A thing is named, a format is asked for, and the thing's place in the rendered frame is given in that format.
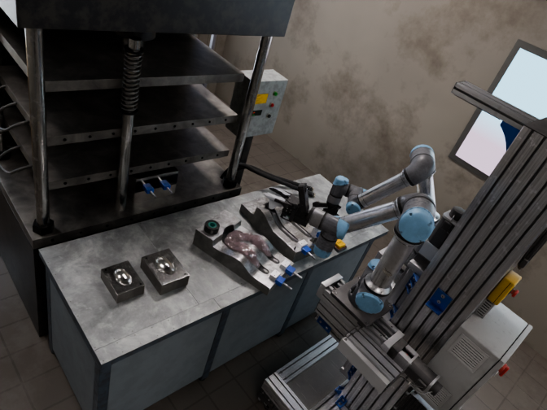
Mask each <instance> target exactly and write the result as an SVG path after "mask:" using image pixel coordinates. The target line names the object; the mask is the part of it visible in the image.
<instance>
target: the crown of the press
mask: <svg viewBox="0 0 547 410"><path fill-rule="evenodd" d="M294 2H295V0H0V7H1V8H2V9H3V10H4V12H5V13H6V14H7V15H8V17H9V18H10V19H11V20H12V21H13V23H14V24H15V25H16V26H17V28H41V29H67V30H91V31H113V32H114V33H115V34H117V35H119V36H120V52H121V53H122V54H123V55H124V54H125V52H126V51H125V50H124V46H125V45H128V38H129V36H136V37H140V38H141V39H142V42H141V47H142V48H143V49H144V46H145V41H150V40H153V39H154V38H155V35H156V33H189V34H214V35H239V36H263V37H285V34H286V30H287V25H288V23H289V19H290V17H291V12H292V8H293V6H294Z"/></svg>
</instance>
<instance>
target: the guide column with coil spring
mask: <svg viewBox="0 0 547 410"><path fill-rule="evenodd" d="M141 42H142V39H141V38H140V37H136V36H129V38H128V48H129V49H131V50H141ZM127 60H131V61H139V60H140V58H137V59H133V58H129V57H127ZM126 64H128V65H132V66H136V65H139V63H129V62H127V61H126ZM126 69H129V70H138V69H139V67H138V68H130V67H127V66H126ZM125 73H127V74H130V75H137V74H138V72H127V71H125ZM125 78H128V79H138V77H137V76H125ZM125 82H126V83H129V84H135V83H138V81H127V80H125ZM125 87H127V88H136V87H137V85H126V84H125ZM124 95H125V96H129V97H133V96H136V94H126V93H124ZM124 100H127V101H133V100H136V98H125V97H124ZM123 104H126V105H134V104H135V102H123ZM123 108H125V109H134V108H135V107H126V106H123ZM133 120H134V116H127V115H125V114H122V123H121V134H120V155H119V166H118V177H117V187H116V210H117V211H119V212H122V211H124V210H125V206H126V198H127V189H128V179H129V163H130V155H131V146H132V136H133Z"/></svg>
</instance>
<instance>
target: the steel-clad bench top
mask: <svg viewBox="0 0 547 410"><path fill-rule="evenodd" d="M295 182H299V183H307V185H308V186H311V187H313V191H310V190H309V191H310V192H313V193H315V194H316V196H315V197H311V196H309V195H308V197H309V210H311V208H312V206H313V203H314V202H316V201H318V202H323V203H326V200H327V197H328V195H329V193H330V189H331V187H332V184H331V183H330V182H329V181H328V180H327V179H326V178H325V177H323V176H322V175H321V174H317V175H314V176H310V177H306V178H302V179H299V180H296V181H295ZM264 193H271V194H274V195H275V192H273V191H272V190H270V189H269V188H265V189H262V190H257V191H253V192H251V193H247V194H242V195H239V196H235V197H232V198H227V199H223V200H221V201H217V202H214V203H209V204H205V205H202V206H199V207H193V208H190V209H187V210H184V211H180V212H175V213H172V214H168V215H166V216H160V217H156V218H154V219H150V220H145V221H142V222H138V223H135V224H132V225H126V226H123V227H120V228H117V229H112V230H108V231H105V232H101V233H96V234H93V235H90V236H87V237H83V238H78V239H75V240H72V241H69V242H63V243H60V244H57V245H53V246H48V247H45V248H42V249H38V250H39V251H40V253H41V255H42V258H43V259H44V260H45V262H46V265H47V267H48V269H49V270H50V272H51V274H52V276H53V278H54V279H55V281H56V283H57V285H58V287H59V288H60V290H61V292H62V294H63V296H64V298H65V299H66V301H67V303H68V305H69V307H70V308H71V310H72V313H73V314H74V316H75V317H76V319H77V322H78V323H79V325H80V327H81V329H82V331H83V332H84V334H85V336H86V338H87V340H88V341H89V343H90V345H91V347H92V349H93V350H94V353H95V355H96V356H97V358H98V360H99V362H100V364H101V365H102V364H106V363H107V362H109V361H111V360H114V359H116V358H118V357H120V356H122V355H124V354H126V353H129V352H131V351H133V350H135V349H137V348H139V347H142V346H144V345H146V344H148V343H149V342H153V341H155V340H156V339H158V338H161V337H163V336H165V335H167V334H170V333H172V332H173V331H175V330H177V329H180V328H182V327H184V326H186V325H188V324H191V323H193V322H195V321H197V320H199V319H201V318H204V317H206V316H208V315H210V314H212V313H214V312H217V311H219V310H221V309H222V308H225V307H227V306H230V305H231V304H233V303H236V302H238V301H239V300H242V299H245V298H246V297H248V296H250V295H252V294H255V293H257V292H259V291H260V290H258V289H257V288H256V287H254V286H253V285H251V284H250V283H248V282H247V281H245V280H243V279H242V278H241V277H240V276H238V275H237V274H235V273H234V272H232V271H231V270H229V269H228V268H227V267H225V266H224V265H223V264H221V263H219V262H218V261H216V260H215V259H213V258H212V257H211V256H210V255H208V254H206V253H205V252H204V251H202V250H200V249H199V248H198V247H197V246H195V245H194V244H193V241H194V236H195V230H196V229H197V228H198V227H199V226H201V225H203V224H204V223H205V222H206V221H207V220H211V219H212V218H213V217H214V216H216V215H218V214H219V213H221V212H223V211H224V210H227V211H228V212H230V213H232V214H233V215H235V216H237V217H238V218H239V219H240V220H241V226H242V227H244V228H245V229H247V230H250V231H252V232H254V233H258V234H260V235H262V236H264V235H263V234H262V233H261V232H260V231H259V230H258V229H257V228H256V227H255V226H254V225H253V224H252V223H251V222H250V221H249V220H248V219H247V218H246V217H245V216H244V215H243V214H242V212H241V211H240V207H241V204H242V203H245V202H249V201H252V200H255V199H258V198H263V197H265V196H264V195H263V194H264ZM387 231H389V230H388V229H386V228H385V227H384V226H383V225H381V224H380V225H375V226H371V227H369V228H365V229H360V230H357V231H354V232H351V233H346V235H345V237H344V239H343V240H342V241H343V242H344V243H345V244H346V245H345V246H347V248H346V249H345V250H343V251H341V252H337V251H336V250H335V249H333V251H332V253H331V254H330V256H329V257H328V258H325V259H323V258H320V257H318V256H316V255H315V254H313V257H314V258H315V260H314V259H313V258H312V256H308V257H306V258H304V259H301V260H299V261H297V262H295V263H294V265H293V268H295V273H300V272H302V271H304V270H306V269H308V268H311V267H312V266H314V265H317V264H320V263H321V262H323V261H325V260H328V259H330V258H332V257H334V256H336V255H338V254H341V253H343V252H345V251H347V250H349V249H351V248H353V247H355V246H358V245H360V244H362V243H363V242H367V241H369V240H370V239H372V238H375V237H377V236H379V235H381V234H383V233H386V232H387ZM264 237H265V236H264ZM166 249H170V251H171V252H172V253H173V254H174V255H175V256H176V258H177V259H178V260H179V262H180V263H181V264H182V266H183V267H184V268H185V270H186V271H187V272H188V273H189V274H190V277H189V281H188V285H186V286H183V287H180V288H178V289H175V290H172V291H170V292H168V293H166V294H162V295H160V294H159V293H158V291H157V290H156V289H155V287H154V286H153V285H152V284H151V282H150V280H149V279H148V277H147V276H146V274H145V273H144V272H143V271H142V269H141V268H140V265H141V259H142V257H143V256H146V255H150V254H153V253H156V252H158V251H163V250H166ZM127 260H128V261H129V262H130V264H131V265H132V267H133V269H134V270H135V272H136V273H137V274H138V275H139V277H140V278H141V280H142V282H143V283H144V284H145V288H144V293H143V294H140V295H138V296H135V297H133V298H131V299H127V300H125V301H123V302H120V303H116V301H115V300H114V298H113V297H112V295H111V293H110V292H109V290H108V289H107V287H106V286H105V284H104V283H103V280H102V279H101V269H102V268H107V267H110V266H112V265H115V264H119V263H122V262H125V261H127Z"/></svg>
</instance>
